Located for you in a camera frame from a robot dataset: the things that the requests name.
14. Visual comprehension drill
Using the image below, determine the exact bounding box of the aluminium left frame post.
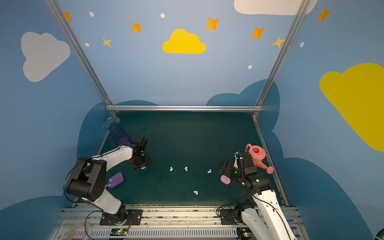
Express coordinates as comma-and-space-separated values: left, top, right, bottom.
45, 0, 113, 107

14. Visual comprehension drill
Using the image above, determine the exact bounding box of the pink toy watering can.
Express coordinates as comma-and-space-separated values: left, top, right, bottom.
245, 144, 274, 175

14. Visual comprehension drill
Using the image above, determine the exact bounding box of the pink earbud charging case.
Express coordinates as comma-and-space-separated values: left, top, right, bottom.
220, 175, 231, 185

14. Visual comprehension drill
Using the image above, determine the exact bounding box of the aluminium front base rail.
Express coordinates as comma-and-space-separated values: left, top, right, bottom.
50, 204, 310, 240

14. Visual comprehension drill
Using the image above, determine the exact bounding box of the aluminium frame post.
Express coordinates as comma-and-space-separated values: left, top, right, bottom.
252, 0, 311, 120
45, 0, 113, 107

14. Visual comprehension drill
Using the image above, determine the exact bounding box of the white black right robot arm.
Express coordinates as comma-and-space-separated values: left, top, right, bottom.
219, 151, 297, 240

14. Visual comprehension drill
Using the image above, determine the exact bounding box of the aluminium back frame rail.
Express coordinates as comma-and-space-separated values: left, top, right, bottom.
106, 105, 263, 112

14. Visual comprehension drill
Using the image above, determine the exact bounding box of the purple ribbed glass vase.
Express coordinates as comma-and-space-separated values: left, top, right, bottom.
103, 117, 132, 147

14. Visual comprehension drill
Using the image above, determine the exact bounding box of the aluminium right frame post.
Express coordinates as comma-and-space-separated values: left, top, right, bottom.
252, 0, 311, 120

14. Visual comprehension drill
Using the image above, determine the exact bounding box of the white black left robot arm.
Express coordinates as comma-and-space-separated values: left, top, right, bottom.
64, 137, 150, 226

